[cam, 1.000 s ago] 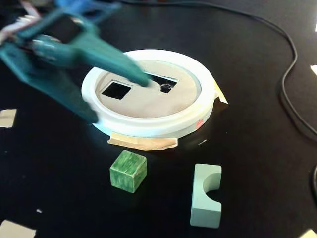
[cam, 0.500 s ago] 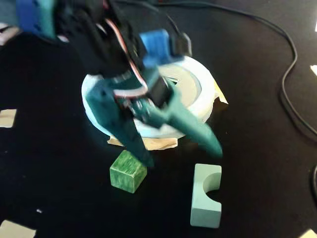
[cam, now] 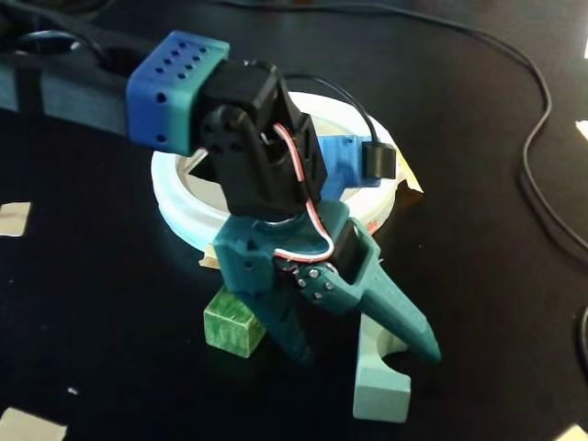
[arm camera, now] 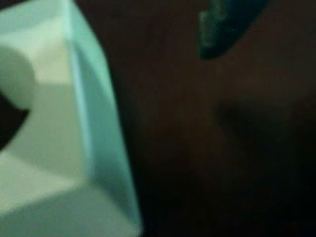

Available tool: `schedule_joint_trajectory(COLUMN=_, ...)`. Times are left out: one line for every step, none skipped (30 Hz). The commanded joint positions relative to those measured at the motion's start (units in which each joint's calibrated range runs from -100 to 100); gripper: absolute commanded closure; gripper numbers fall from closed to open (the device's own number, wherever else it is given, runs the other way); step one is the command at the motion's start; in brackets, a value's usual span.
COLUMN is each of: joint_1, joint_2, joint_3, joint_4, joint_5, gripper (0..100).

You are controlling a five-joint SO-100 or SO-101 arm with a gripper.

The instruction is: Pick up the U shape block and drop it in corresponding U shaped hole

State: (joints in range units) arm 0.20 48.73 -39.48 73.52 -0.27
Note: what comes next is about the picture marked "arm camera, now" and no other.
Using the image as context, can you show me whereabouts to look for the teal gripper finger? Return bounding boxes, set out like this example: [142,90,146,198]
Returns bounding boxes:
[198,0,269,60]

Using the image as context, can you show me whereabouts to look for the pale green U shape block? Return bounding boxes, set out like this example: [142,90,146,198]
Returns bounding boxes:
[0,0,144,237]

